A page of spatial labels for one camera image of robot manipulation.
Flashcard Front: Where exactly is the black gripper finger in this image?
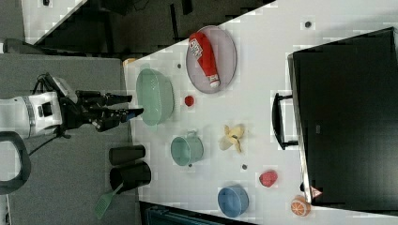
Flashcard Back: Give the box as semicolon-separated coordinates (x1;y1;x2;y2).
105;94;132;106
99;109;144;130

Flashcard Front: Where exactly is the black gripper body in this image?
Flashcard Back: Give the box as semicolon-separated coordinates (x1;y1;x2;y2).
58;90;108;132

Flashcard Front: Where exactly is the yellow plush banana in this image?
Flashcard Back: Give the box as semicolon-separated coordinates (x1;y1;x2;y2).
219;125;245;153

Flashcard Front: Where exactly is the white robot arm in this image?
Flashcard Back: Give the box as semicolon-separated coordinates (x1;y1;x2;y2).
1;90;145;139

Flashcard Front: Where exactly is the black toaster oven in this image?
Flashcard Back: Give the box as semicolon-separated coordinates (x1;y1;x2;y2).
272;27;398;216

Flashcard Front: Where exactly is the black cylinder cup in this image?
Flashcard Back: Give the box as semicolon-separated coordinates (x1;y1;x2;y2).
109;144;145;166

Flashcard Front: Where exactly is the green plastic colander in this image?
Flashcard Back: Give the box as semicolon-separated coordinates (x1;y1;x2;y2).
136;68;175;126

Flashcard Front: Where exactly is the black utensil holder cup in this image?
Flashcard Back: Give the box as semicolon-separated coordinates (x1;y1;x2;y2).
110;162;151;194

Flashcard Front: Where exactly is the green metal cup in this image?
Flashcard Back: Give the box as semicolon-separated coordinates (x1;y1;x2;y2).
171;130;204;166

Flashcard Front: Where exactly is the green spatula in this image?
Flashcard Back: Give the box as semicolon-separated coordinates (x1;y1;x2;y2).
94;184;124;219

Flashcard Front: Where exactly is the red ketchup bottle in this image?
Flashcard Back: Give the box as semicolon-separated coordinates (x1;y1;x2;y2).
189;32;221;88

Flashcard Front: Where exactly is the grey round plate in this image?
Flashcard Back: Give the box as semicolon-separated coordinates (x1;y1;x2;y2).
186;26;237;94

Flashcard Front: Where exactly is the blue bowl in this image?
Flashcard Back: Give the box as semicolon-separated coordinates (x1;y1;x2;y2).
217;185;249;218

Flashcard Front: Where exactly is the red plush strawberry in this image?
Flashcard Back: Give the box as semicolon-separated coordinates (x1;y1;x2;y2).
259;170;278;188

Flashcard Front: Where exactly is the orange slice toy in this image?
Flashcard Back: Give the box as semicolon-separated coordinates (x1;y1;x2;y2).
290;195;311;217

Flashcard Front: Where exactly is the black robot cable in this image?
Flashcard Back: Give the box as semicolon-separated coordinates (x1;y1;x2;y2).
28;73;71;157

